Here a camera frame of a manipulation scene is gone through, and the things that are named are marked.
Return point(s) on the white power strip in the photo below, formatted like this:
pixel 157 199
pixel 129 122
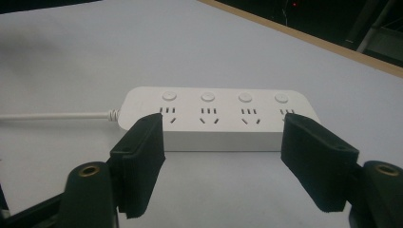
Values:
pixel 218 126

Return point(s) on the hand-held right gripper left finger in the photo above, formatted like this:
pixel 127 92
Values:
pixel 139 164

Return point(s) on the metal stand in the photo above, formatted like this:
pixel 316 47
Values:
pixel 374 28

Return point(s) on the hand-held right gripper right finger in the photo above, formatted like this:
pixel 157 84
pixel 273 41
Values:
pixel 320 164

